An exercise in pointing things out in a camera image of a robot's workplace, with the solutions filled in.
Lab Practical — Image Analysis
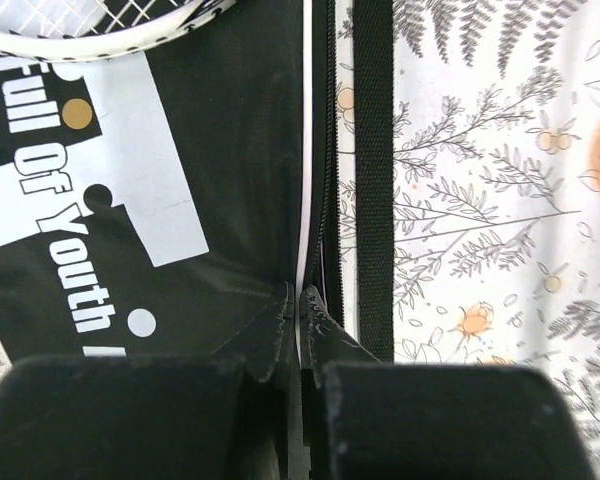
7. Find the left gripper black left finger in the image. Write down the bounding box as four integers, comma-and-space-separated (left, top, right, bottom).
0, 285, 298, 479

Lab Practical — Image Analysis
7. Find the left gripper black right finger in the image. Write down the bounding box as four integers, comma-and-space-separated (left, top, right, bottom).
299, 287, 594, 479

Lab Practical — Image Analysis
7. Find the black racket cover bag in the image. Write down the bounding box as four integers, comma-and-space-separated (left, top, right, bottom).
0, 0, 396, 366

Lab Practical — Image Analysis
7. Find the white badminton racket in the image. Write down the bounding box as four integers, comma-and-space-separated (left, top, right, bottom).
0, 0, 235, 62

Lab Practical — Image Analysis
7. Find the floral patterned table cloth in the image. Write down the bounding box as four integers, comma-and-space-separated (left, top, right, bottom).
291, 1, 600, 479

